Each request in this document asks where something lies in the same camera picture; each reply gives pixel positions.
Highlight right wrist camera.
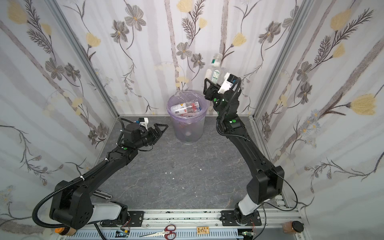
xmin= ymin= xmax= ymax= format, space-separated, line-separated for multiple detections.
xmin=218 ymin=73 xmax=240 ymax=94

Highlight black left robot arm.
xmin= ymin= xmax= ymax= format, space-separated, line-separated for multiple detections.
xmin=32 ymin=118 xmax=169 ymax=230

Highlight red-handled scissors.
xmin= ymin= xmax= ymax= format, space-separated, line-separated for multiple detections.
xmin=141 ymin=225 xmax=177 ymax=240

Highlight brown jar black lid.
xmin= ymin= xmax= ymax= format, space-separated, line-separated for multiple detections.
xmin=282 ymin=221 xmax=304 ymax=235

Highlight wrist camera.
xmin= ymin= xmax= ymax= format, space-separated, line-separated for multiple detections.
xmin=218 ymin=73 xmax=240 ymax=94
xmin=135 ymin=117 xmax=149 ymax=130

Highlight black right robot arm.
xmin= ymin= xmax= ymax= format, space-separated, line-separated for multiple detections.
xmin=203 ymin=79 xmax=286 ymax=225

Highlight purple-lined mesh trash bin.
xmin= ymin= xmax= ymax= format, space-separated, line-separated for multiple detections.
xmin=167 ymin=91 xmax=210 ymax=143

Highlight small wooden tag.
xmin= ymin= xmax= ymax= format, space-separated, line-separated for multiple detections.
xmin=197 ymin=226 xmax=210 ymax=235

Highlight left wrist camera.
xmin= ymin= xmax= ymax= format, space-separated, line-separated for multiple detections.
xmin=135 ymin=117 xmax=149 ymax=130

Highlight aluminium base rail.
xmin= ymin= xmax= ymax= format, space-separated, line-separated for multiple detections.
xmin=55 ymin=209 xmax=310 ymax=240

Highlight small clear bottle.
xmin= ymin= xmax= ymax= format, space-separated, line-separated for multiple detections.
xmin=205 ymin=53 xmax=224 ymax=85

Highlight red-cap clear bottle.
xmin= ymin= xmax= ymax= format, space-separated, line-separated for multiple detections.
xmin=179 ymin=101 xmax=201 ymax=118

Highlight orange-capped spool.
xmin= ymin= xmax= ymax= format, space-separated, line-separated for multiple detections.
xmin=55 ymin=227 xmax=77 ymax=236

